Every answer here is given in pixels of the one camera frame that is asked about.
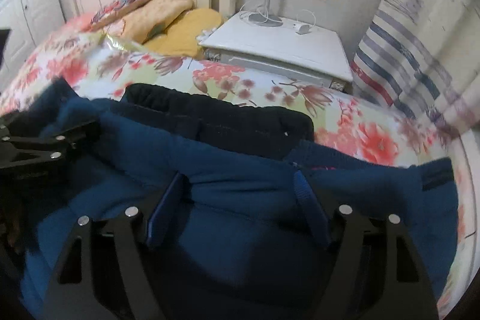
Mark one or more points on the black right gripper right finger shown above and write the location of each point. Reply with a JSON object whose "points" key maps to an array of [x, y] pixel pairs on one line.
{"points": [[373, 268]]}

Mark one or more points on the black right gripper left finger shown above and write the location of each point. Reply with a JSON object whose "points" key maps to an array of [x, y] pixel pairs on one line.
{"points": [[118, 262]]}

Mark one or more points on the navy blue sweater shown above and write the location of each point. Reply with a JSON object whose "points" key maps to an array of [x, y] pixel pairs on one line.
{"points": [[241, 237]]}

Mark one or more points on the floral quilt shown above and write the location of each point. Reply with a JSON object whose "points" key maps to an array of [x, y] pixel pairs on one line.
{"points": [[97, 65]]}

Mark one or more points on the white wardrobe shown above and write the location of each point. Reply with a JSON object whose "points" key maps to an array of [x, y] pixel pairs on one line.
{"points": [[30, 22]]}

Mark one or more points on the black garment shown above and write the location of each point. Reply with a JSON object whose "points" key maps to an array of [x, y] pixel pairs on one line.
{"points": [[270, 132]]}

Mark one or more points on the beige folded blanket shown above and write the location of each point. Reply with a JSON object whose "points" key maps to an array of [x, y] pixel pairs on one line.
{"points": [[149, 20]]}

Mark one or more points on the round patterned cushion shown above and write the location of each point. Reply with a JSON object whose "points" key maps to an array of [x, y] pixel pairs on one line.
{"points": [[113, 11]]}

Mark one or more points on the yellow bed sheet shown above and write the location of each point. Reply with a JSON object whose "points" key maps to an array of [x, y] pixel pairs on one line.
{"points": [[184, 35]]}

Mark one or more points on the striped patterned curtain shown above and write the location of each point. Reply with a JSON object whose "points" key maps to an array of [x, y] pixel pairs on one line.
{"points": [[421, 57]]}

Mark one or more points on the white nightstand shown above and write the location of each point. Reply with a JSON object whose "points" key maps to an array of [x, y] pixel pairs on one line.
{"points": [[317, 57]]}

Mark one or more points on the white desk lamp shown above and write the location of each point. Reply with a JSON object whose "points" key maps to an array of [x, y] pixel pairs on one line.
{"points": [[264, 17]]}

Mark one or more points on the white charger with cable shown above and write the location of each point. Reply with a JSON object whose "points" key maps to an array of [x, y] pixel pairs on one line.
{"points": [[300, 28]]}

